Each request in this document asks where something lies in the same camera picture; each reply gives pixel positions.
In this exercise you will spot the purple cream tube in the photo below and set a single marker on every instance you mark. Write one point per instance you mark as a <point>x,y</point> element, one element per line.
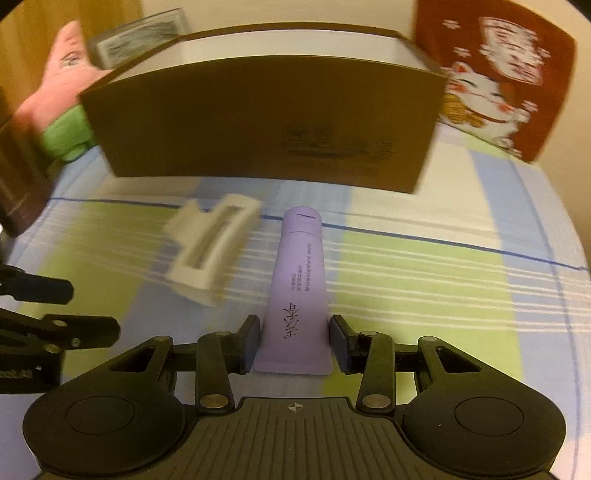
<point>300,277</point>

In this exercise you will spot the checkered tablecloth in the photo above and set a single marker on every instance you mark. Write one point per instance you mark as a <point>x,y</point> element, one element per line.
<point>415,277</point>

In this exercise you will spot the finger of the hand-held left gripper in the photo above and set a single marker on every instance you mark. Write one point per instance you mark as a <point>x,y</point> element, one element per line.
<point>87,330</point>
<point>41,288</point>

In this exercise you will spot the pink starfish plush toy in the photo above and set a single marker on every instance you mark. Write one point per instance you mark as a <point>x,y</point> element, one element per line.
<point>60,69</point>

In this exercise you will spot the white plastic holder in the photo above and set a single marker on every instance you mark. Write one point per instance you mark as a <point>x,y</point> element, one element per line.
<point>194,277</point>

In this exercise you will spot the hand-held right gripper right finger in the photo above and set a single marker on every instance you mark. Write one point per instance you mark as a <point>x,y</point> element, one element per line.
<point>339,344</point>

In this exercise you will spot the brown cardboard storage box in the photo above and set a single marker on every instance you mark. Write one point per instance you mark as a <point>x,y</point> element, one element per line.
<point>207,129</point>

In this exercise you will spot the brown metal thermos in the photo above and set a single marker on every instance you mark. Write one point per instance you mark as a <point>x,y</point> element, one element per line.
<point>18,175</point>

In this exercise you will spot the grey picture frame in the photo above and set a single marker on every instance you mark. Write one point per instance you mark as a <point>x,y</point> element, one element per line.
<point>138,37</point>

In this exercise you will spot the red cat chair cover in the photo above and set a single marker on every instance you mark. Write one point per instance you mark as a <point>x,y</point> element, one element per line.
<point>545,92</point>

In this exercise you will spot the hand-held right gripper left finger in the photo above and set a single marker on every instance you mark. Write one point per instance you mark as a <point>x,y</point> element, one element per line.
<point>249,342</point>

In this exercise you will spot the wooden door panel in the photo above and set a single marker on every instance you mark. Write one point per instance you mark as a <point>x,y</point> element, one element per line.
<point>27,27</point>

